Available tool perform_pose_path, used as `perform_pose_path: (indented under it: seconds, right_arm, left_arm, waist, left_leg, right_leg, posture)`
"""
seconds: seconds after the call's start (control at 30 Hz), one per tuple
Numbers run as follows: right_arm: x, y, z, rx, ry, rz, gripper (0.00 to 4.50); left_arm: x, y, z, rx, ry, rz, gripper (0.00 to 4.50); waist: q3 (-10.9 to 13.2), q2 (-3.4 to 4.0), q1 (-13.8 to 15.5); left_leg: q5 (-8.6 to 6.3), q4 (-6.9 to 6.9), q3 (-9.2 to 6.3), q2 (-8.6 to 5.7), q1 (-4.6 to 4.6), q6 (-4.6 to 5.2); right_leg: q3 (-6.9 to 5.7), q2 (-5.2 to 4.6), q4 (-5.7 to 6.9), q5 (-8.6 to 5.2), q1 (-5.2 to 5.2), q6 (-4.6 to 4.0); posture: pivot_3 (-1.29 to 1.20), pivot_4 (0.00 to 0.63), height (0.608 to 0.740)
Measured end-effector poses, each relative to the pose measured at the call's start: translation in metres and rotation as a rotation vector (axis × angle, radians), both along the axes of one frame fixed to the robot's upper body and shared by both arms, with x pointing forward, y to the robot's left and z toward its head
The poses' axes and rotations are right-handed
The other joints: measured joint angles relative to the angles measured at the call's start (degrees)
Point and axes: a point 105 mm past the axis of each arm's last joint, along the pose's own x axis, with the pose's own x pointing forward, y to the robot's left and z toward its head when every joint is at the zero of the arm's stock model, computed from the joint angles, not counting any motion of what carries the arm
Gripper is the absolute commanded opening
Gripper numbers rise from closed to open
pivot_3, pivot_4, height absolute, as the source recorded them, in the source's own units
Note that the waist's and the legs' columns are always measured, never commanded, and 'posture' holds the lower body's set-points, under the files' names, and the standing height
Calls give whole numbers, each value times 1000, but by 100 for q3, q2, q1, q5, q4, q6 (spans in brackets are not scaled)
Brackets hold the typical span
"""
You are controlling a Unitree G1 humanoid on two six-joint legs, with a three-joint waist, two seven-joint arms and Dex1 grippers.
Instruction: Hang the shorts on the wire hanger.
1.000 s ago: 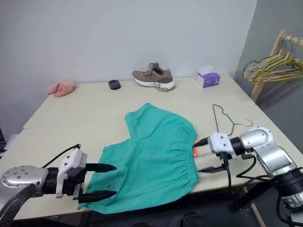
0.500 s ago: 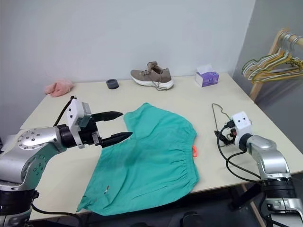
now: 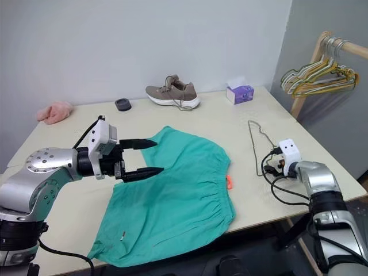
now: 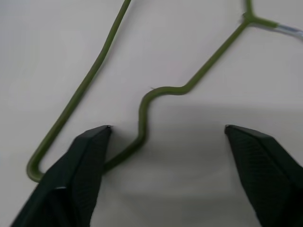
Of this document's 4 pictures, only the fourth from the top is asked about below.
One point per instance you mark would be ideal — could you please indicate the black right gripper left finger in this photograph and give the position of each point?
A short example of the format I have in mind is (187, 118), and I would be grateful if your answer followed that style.
(78, 165)

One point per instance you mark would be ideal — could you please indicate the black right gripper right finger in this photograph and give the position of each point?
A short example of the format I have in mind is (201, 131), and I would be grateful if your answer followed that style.
(267, 170)

